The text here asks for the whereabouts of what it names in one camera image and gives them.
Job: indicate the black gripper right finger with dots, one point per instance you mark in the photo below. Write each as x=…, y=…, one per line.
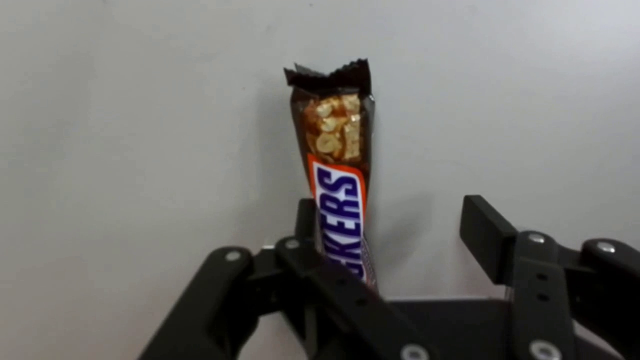
x=541, y=286

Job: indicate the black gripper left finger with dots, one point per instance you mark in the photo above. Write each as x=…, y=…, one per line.
x=220, y=301

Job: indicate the brown Snickers bar packet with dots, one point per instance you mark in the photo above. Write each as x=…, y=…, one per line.
x=337, y=132

